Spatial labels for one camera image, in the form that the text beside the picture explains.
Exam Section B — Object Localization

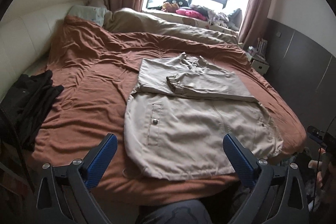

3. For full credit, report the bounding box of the beige jacket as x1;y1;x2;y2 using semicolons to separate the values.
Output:
123;53;283;181

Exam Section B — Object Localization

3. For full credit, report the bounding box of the black clothes pile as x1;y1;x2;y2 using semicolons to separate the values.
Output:
1;70;64;152

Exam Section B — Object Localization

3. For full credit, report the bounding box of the clothes heap on sill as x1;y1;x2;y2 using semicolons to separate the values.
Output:
190;5;243;31

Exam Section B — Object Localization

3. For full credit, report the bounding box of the person's right hand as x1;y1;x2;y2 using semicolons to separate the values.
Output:
308;160;335;189

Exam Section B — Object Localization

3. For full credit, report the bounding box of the white bedside table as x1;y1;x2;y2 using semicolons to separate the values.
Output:
246;38;269;76

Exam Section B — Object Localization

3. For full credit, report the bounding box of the rust brown bed sheet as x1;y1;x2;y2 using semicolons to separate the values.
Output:
28;16;306;205

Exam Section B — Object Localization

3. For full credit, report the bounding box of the right pink curtain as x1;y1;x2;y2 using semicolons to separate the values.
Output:
238;0;272;49

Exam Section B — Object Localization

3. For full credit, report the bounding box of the cream padded headboard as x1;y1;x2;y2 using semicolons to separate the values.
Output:
1;0;89;96

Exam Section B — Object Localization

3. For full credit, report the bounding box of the light blue pillow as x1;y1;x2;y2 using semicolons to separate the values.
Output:
68;5;107;27

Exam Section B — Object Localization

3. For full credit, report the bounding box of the beige duvet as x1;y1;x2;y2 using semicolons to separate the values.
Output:
103;8;238;45

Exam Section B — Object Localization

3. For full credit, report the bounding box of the pink cloth on sill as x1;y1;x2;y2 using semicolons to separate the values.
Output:
176;9;207;21

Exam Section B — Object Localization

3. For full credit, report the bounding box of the orange black toy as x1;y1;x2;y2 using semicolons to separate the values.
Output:
161;0;189;13

